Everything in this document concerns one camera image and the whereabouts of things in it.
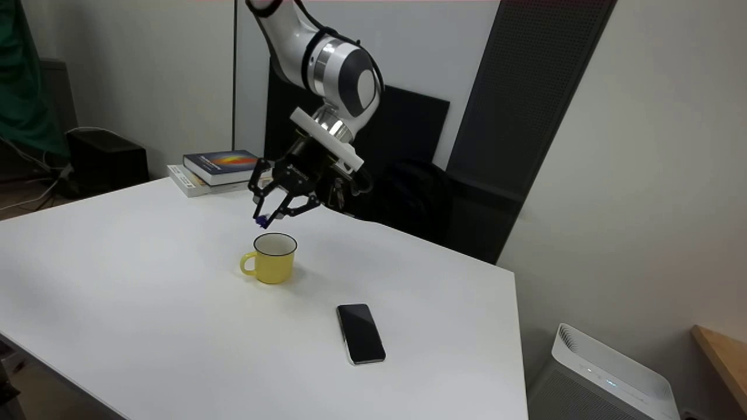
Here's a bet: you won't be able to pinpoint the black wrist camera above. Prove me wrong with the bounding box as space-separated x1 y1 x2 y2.
320 165 373 215

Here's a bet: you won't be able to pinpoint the white book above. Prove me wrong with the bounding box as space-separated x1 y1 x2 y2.
167 162 237 198

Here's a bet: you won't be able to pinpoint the green cloth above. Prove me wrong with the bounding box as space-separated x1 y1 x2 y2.
0 0 70 164

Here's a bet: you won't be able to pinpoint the tangled floor cables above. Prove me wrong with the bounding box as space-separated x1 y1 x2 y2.
0 138 77 215

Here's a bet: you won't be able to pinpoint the black smartphone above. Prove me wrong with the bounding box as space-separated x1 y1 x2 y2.
334 301 387 366

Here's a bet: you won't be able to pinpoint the black office chair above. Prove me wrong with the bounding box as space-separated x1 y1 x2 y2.
342 159 526 266

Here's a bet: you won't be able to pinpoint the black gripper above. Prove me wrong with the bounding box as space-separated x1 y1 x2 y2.
247 138 339 229

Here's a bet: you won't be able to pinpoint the grey plastic bin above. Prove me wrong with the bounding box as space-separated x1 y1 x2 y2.
529 322 685 420

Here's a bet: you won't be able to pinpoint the dark blue book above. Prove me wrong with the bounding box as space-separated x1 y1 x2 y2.
183 148 262 190

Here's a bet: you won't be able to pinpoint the black box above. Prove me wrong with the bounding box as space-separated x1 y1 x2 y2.
63 126 152 193

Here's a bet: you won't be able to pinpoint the wooden side table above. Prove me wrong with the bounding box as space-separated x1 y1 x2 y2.
690 322 747 415

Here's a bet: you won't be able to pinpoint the yellow enamel cup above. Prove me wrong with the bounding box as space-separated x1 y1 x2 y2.
238 232 302 288

